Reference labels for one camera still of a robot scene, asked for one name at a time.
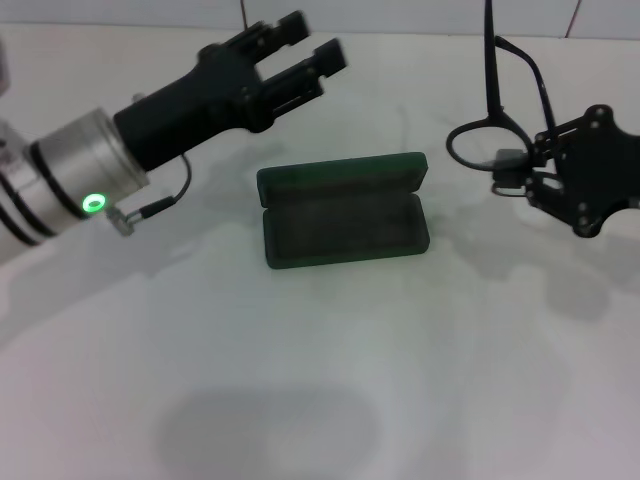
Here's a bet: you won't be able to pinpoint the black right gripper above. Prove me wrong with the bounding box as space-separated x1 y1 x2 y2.
492 104 640 239

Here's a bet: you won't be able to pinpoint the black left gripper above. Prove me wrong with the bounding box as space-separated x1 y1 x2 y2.
113 10 349 174

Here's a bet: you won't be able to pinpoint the black glasses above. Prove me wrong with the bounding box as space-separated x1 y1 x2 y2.
446 0 559 174

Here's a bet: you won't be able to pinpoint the green glasses case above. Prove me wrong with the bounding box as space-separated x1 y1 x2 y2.
256 151 432 271

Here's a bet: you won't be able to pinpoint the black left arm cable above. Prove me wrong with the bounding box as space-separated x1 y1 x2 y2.
106 152 194 236

